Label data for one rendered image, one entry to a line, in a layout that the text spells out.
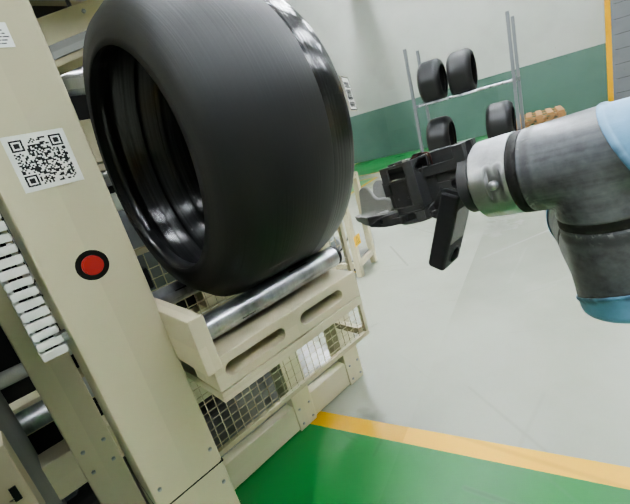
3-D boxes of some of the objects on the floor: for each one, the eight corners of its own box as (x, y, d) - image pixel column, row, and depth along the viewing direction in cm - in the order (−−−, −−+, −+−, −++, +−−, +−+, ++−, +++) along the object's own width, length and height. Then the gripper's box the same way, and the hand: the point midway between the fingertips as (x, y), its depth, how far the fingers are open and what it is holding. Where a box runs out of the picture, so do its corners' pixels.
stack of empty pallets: (570, 133, 699) (568, 108, 686) (514, 144, 747) (512, 121, 735) (567, 125, 799) (565, 104, 787) (518, 135, 848) (516, 115, 835)
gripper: (486, 132, 48) (362, 172, 64) (451, 147, 42) (325, 187, 58) (503, 198, 49) (377, 220, 66) (472, 221, 44) (343, 239, 60)
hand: (364, 220), depth 62 cm, fingers closed
